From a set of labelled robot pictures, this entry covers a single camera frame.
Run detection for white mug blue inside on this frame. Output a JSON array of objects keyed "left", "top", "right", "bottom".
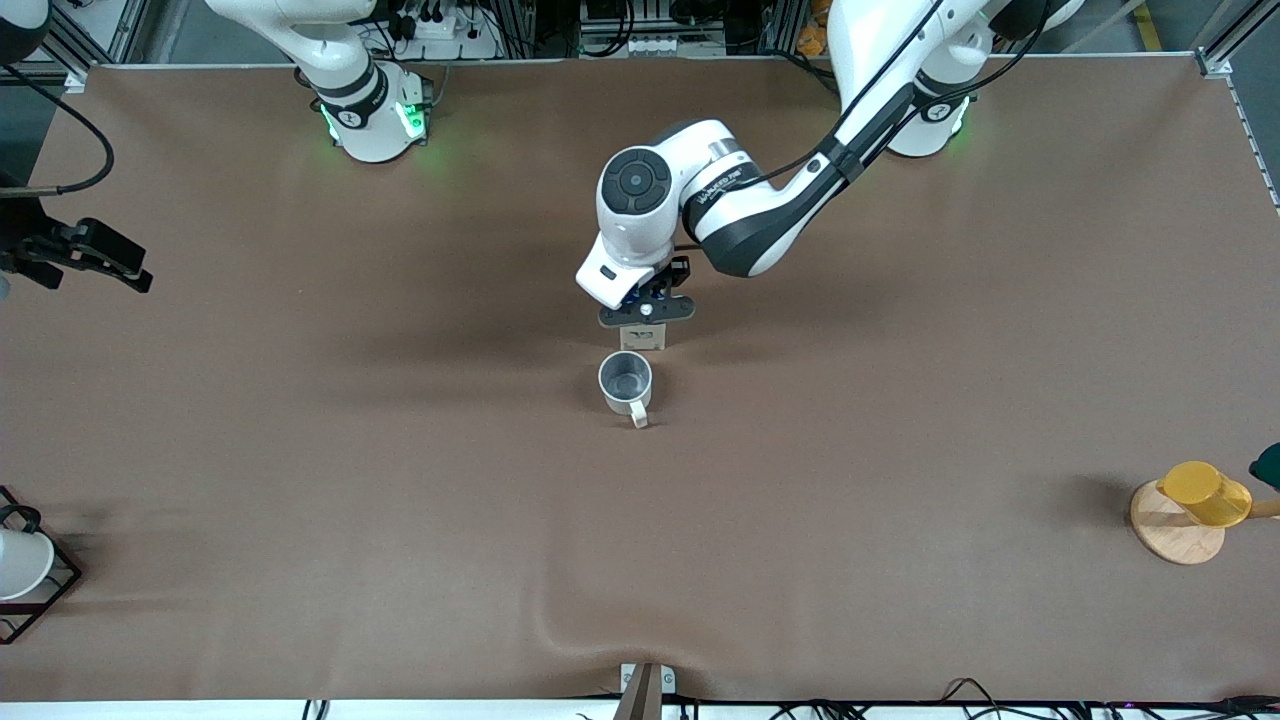
[{"left": 598, "top": 351, "right": 654, "bottom": 429}]

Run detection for yellow plastic cup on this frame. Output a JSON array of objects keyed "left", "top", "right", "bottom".
[{"left": 1157, "top": 461, "right": 1253, "bottom": 528}]

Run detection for orange snack packs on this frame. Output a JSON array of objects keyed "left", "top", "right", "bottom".
[{"left": 797, "top": 0, "right": 834, "bottom": 57}]

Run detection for brown table cover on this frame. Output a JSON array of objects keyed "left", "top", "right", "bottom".
[{"left": 0, "top": 55, "right": 1280, "bottom": 703}]

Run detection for white power strip black plugs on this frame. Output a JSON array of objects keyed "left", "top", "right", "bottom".
[{"left": 385, "top": 0, "right": 504, "bottom": 62}]

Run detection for white bowl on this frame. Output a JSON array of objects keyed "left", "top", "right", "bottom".
[{"left": 0, "top": 527, "right": 56, "bottom": 602}]

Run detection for round wooden mug stand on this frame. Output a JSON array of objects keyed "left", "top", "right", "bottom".
[{"left": 1130, "top": 480, "right": 1280, "bottom": 566}]

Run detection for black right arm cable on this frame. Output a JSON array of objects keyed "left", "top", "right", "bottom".
[{"left": 0, "top": 64, "right": 115, "bottom": 197}]

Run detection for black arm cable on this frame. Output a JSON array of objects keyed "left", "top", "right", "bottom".
[
  {"left": 0, "top": 64, "right": 115, "bottom": 197},
  {"left": 690, "top": 0, "right": 1051, "bottom": 251}
]

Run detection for aluminium frame post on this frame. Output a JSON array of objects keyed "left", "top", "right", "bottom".
[
  {"left": 1193, "top": 0, "right": 1280, "bottom": 79},
  {"left": 38, "top": 0, "right": 151, "bottom": 93}
]

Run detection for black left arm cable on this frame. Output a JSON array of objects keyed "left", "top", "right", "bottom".
[{"left": 690, "top": 0, "right": 1051, "bottom": 251}]

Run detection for black wire rack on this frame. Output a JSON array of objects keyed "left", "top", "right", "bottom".
[{"left": 0, "top": 486, "right": 83, "bottom": 645}]

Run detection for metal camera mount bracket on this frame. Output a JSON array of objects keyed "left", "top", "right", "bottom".
[{"left": 612, "top": 662, "right": 677, "bottom": 720}]

